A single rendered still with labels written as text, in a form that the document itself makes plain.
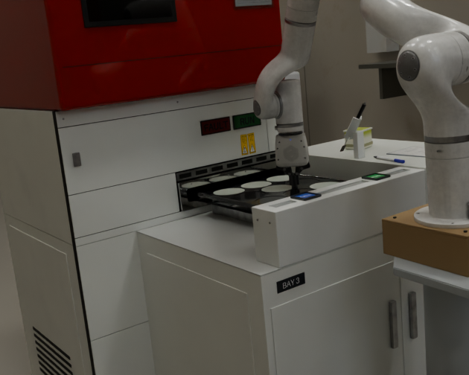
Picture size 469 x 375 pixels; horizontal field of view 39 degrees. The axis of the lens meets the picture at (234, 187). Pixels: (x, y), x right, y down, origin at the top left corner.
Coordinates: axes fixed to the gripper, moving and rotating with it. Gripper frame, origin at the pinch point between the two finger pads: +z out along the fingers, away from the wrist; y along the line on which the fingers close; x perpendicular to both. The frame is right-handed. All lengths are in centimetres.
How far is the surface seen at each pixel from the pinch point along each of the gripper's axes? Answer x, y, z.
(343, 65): 359, 6, -19
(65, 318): -17, -76, 38
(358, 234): -33.0, 19.6, 8.3
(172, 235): -21.0, -35.1, 10.0
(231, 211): -4.3, -20.0, 7.8
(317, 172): 17.9, 6.0, 1.1
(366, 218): -30.5, 21.9, 4.6
